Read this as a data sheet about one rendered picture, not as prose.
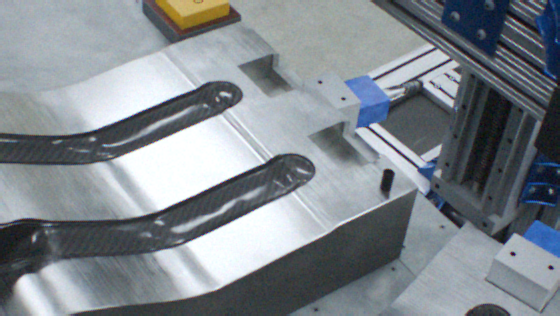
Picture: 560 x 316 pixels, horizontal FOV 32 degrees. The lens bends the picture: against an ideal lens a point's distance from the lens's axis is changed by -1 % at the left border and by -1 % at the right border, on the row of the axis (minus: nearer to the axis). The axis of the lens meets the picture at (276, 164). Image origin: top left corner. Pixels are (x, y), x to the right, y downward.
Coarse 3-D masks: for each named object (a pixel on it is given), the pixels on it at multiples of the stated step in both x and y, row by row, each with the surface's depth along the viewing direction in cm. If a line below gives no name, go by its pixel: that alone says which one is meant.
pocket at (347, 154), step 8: (328, 128) 85; (336, 128) 86; (344, 128) 86; (312, 136) 85; (320, 136) 85; (328, 136) 86; (336, 136) 87; (344, 136) 87; (320, 144) 86; (328, 144) 87; (336, 144) 88; (344, 144) 87; (352, 144) 86; (328, 152) 87; (336, 152) 87; (344, 152) 87; (352, 152) 86; (360, 152) 86; (336, 160) 86; (344, 160) 86; (352, 160) 86; (360, 160) 86; (368, 160) 85; (344, 168) 86; (352, 168) 86
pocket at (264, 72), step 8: (264, 56) 92; (272, 56) 92; (248, 64) 91; (256, 64) 92; (264, 64) 92; (272, 64) 93; (248, 72) 92; (256, 72) 92; (264, 72) 93; (272, 72) 93; (280, 72) 92; (256, 80) 93; (264, 80) 93; (272, 80) 93; (280, 80) 92; (288, 80) 92; (264, 88) 92; (272, 88) 93; (280, 88) 93; (288, 88) 92; (296, 88) 91; (272, 96) 92
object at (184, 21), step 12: (156, 0) 108; (168, 0) 106; (180, 0) 106; (192, 0) 106; (204, 0) 106; (216, 0) 106; (168, 12) 106; (180, 12) 104; (192, 12) 105; (204, 12) 105; (216, 12) 106; (228, 12) 108; (180, 24) 105; (192, 24) 105
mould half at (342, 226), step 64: (128, 64) 90; (192, 64) 90; (0, 128) 78; (64, 128) 82; (192, 128) 84; (256, 128) 84; (320, 128) 85; (0, 192) 71; (64, 192) 75; (128, 192) 78; (192, 192) 79; (320, 192) 79; (384, 192) 80; (128, 256) 72; (192, 256) 74; (256, 256) 75; (320, 256) 79; (384, 256) 85
